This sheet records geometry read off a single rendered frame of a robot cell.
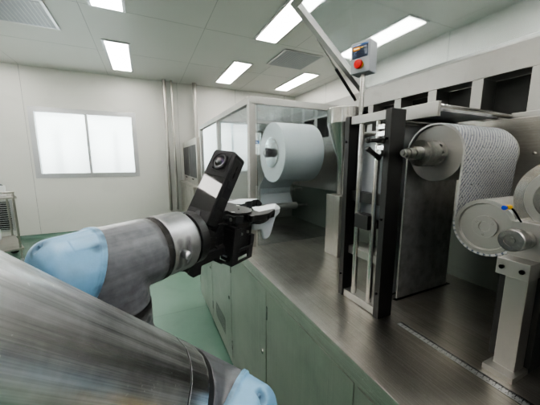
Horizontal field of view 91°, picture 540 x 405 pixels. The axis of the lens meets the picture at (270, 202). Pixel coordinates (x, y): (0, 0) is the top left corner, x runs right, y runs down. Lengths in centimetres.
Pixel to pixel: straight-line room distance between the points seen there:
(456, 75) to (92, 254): 116
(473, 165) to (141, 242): 72
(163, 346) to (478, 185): 77
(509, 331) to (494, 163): 39
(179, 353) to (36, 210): 585
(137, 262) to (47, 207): 568
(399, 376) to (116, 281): 55
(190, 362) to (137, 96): 569
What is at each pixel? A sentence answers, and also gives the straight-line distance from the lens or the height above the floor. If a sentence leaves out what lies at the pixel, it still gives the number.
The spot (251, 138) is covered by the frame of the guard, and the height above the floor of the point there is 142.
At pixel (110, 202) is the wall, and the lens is 578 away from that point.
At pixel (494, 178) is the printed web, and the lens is 89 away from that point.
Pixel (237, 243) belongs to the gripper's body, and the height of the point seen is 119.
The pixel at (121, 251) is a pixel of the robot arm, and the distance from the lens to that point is 29.
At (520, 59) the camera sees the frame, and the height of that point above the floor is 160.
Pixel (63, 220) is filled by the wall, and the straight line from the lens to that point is 595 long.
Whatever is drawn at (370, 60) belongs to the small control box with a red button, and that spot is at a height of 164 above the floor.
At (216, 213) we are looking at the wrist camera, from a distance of 37.
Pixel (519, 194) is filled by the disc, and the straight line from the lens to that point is 71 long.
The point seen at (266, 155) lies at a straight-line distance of 128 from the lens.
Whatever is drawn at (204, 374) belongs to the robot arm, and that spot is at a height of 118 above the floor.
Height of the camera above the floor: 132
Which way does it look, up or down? 9 degrees down
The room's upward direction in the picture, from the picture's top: straight up
